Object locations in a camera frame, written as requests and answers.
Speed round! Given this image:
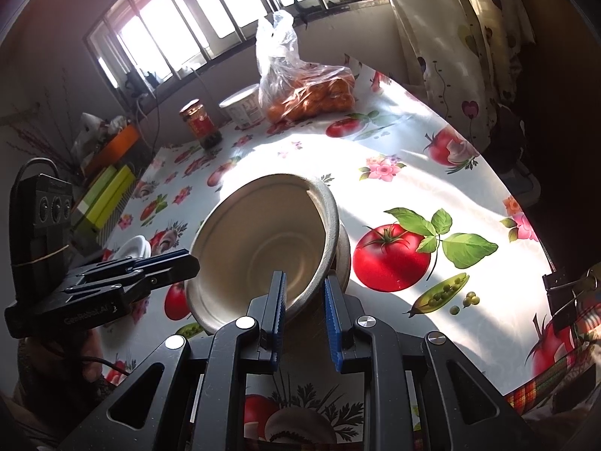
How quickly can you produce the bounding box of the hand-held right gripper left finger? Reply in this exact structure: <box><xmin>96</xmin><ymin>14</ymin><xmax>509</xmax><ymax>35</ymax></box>
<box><xmin>56</xmin><ymin>270</ymin><xmax>288</xmax><ymax>451</ymax></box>

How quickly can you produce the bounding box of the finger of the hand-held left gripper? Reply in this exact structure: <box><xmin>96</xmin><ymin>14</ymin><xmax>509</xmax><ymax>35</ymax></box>
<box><xmin>70</xmin><ymin>249</ymin><xmax>193</xmax><ymax>279</ymax></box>
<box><xmin>66</xmin><ymin>254</ymin><xmax>200</xmax><ymax>302</ymax></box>

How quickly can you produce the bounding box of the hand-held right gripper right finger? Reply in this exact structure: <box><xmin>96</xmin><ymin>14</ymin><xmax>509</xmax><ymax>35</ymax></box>
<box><xmin>324</xmin><ymin>275</ymin><xmax>541</xmax><ymax>451</ymax></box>

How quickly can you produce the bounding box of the person's left hand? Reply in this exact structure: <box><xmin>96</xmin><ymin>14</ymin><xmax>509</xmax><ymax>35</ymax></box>
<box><xmin>18</xmin><ymin>329</ymin><xmax>111</xmax><ymax>388</ymax></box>

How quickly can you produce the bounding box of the black white striped box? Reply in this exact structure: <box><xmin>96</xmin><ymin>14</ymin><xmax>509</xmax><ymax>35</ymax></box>
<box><xmin>115</xmin><ymin>183</ymin><xmax>138</xmax><ymax>219</ymax></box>

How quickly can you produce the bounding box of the green cardboard box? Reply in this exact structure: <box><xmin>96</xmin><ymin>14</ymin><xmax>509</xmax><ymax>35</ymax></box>
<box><xmin>70</xmin><ymin>164</ymin><xmax>137</xmax><ymax>240</ymax></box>

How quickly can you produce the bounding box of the orange box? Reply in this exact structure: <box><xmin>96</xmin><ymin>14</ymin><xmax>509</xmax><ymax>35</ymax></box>
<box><xmin>82</xmin><ymin>124</ymin><xmax>142</xmax><ymax>176</ymax></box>

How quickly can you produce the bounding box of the white crumpled plastic bag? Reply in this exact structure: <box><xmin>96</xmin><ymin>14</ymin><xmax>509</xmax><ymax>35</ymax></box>
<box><xmin>70</xmin><ymin>113</ymin><xmax>130</xmax><ymax>151</ymax></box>

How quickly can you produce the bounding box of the red label sauce jar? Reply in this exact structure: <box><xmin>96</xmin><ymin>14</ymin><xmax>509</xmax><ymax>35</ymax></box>
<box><xmin>178</xmin><ymin>98</ymin><xmax>223</xmax><ymax>150</ymax></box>

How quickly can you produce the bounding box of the white paper cup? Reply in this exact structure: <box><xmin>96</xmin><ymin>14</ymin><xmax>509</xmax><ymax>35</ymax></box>
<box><xmin>218</xmin><ymin>85</ymin><xmax>264</xmax><ymax>129</ymax></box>

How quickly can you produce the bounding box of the printed vegetable tablecloth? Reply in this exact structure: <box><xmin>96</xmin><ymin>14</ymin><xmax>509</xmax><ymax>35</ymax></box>
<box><xmin>101</xmin><ymin>54</ymin><xmax>571</xmax><ymax>445</ymax></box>

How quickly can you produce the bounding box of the plastic bag of oranges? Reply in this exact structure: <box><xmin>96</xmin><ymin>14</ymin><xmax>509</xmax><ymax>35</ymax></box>
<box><xmin>255</xmin><ymin>9</ymin><xmax>356</xmax><ymax>123</ymax></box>

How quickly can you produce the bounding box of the plaid cloth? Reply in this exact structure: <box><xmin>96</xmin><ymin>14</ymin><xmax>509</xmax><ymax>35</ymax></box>
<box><xmin>504</xmin><ymin>301</ymin><xmax>601</xmax><ymax>414</ymax></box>

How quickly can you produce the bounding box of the window grille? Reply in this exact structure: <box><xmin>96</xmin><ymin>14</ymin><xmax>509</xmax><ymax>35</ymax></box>
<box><xmin>85</xmin><ymin>0</ymin><xmax>390</xmax><ymax>92</ymax></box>

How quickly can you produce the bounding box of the black window hook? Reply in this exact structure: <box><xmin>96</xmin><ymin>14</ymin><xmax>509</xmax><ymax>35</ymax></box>
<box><xmin>291</xmin><ymin>0</ymin><xmax>326</xmax><ymax>25</ymax></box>

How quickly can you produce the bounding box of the heart print curtain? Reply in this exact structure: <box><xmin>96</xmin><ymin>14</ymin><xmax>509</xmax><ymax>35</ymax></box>
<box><xmin>376</xmin><ymin>0</ymin><xmax>536</xmax><ymax>135</ymax></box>

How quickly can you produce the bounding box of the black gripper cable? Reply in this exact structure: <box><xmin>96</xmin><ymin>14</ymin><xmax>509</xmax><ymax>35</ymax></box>
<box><xmin>9</xmin><ymin>157</ymin><xmax>62</xmax><ymax>198</ymax></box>

